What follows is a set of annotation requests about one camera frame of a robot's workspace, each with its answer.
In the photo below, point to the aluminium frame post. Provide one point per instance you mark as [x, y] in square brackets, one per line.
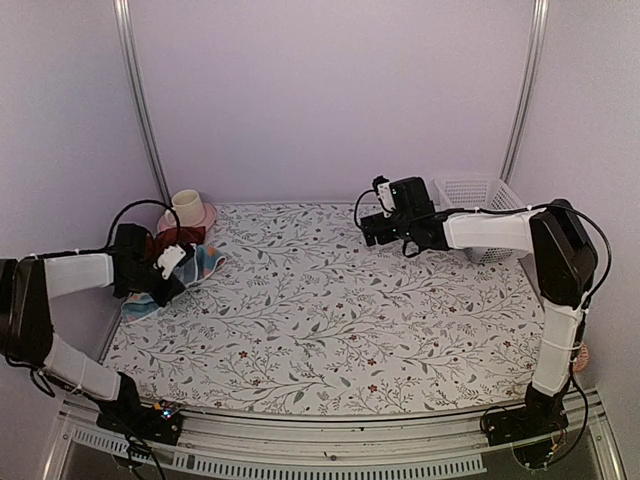
[124, 25]
[533, 58]

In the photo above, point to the left aluminium frame post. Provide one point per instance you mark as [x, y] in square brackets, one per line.
[124, 25]

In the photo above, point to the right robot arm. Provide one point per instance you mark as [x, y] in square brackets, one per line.
[556, 236]

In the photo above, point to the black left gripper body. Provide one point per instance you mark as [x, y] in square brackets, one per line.
[142, 280]

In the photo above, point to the pink saucer plate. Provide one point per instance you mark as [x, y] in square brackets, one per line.
[167, 220]

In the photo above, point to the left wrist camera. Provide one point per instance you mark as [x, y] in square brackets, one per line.
[177, 258]

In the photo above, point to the white plastic basket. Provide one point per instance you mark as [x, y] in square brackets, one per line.
[489, 193]

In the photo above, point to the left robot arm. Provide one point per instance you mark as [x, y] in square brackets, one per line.
[50, 301]

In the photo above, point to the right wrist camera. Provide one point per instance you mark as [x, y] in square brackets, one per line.
[382, 189]

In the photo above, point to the blue patterned towel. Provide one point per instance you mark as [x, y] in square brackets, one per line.
[139, 306]

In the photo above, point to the dark red towel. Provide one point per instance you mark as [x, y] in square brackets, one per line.
[155, 245]

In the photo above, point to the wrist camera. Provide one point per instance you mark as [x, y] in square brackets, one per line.
[382, 189]
[177, 258]

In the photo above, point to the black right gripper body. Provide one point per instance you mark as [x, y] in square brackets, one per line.
[403, 229]

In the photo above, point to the front aluminium rail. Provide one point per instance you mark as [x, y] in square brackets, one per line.
[438, 445]

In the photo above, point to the pink object at right edge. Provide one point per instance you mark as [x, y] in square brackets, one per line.
[581, 361]

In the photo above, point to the cream ribbed mug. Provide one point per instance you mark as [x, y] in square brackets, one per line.
[188, 206]

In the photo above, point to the right aluminium frame post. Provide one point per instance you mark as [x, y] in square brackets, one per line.
[533, 58]

